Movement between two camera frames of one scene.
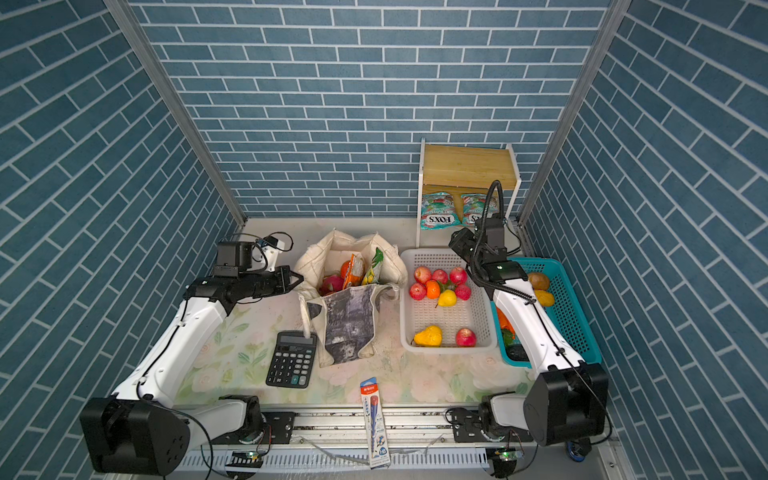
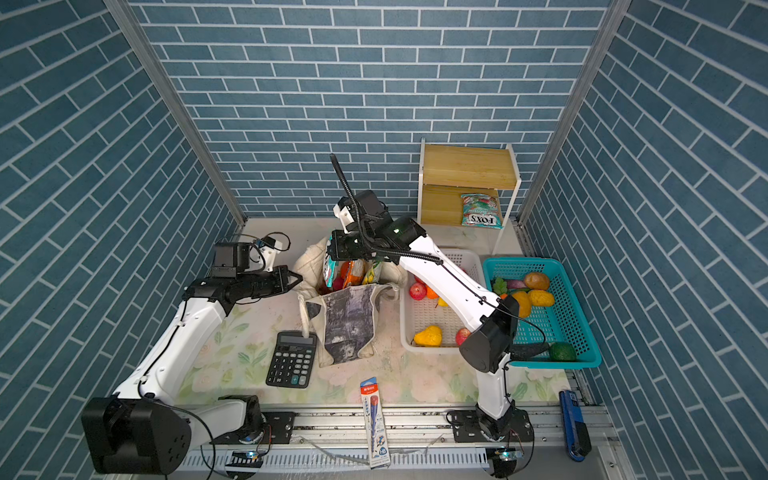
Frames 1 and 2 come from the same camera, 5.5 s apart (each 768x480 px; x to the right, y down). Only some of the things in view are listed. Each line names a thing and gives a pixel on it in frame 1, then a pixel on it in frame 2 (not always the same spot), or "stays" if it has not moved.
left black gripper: (282, 284) stays
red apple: (466, 338) stays
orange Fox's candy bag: (352, 272) stays
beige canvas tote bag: (343, 322) stays
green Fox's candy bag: (438, 211) → (329, 267)
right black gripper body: (466, 246) → (353, 246)
